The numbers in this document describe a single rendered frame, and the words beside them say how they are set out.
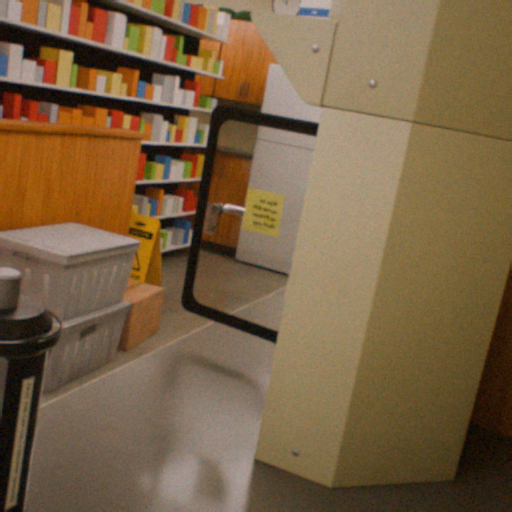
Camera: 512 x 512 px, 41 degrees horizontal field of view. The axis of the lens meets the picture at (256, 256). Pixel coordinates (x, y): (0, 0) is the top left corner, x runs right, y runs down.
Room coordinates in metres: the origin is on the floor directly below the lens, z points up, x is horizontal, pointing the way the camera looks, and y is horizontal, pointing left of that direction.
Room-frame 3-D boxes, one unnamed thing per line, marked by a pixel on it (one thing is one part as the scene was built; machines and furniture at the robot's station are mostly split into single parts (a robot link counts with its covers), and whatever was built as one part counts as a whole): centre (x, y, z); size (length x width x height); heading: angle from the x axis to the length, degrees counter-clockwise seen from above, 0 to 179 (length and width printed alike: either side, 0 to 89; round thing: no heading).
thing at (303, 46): (1.01, -0.05, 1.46); 0.32 x 0.12 x 0.10; 159
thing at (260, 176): (1.21, -0.01, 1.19); 0.30 x 0.01 x 0.40; 62
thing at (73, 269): (3.14, 0.87, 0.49); 0.60 x 0.42 x 0.33; 159
